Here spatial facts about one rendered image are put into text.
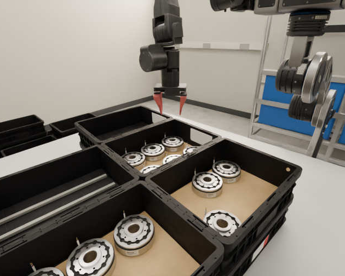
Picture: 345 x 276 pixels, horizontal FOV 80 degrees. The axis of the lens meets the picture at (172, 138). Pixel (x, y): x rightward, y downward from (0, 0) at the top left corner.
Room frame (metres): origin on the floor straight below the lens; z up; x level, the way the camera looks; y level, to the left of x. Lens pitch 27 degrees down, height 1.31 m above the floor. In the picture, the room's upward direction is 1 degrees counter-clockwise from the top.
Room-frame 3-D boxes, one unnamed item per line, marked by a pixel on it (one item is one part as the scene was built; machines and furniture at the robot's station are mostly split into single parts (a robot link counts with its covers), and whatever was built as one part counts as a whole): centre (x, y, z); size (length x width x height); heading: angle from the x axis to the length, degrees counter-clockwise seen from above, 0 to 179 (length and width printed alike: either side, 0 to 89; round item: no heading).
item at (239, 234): (0.51, -0.16, 0.92); 0.40 x 0.30 x 0.02; 131
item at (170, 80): (0.67, 0.00, 1.18); 0.10 x 0.07 x 0.07; 85
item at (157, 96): (0.67, 0.02, 1.11); 0.07 x 0.07 x 0.09; 85
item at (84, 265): (0.30, 0.19, 0.86); 0.05 x 0.05 x 0.01
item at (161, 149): (0.79, 0.09, 0.86); 0.10 x 0.10 x 0.01
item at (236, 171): (0.63, -0.20, 0.86); 0.10 x 0.10 x 0.01
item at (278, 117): (2.09, -1.31, 0.60); 0.72 x 0.03 x 0.56; 46
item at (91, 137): (0.96, 0.24, 0.92); 0.40 x 0.30 x 0.02; 131
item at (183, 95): (0.67, -0.01, 1.11); 0.07 x 0.07 x 0.09; 85
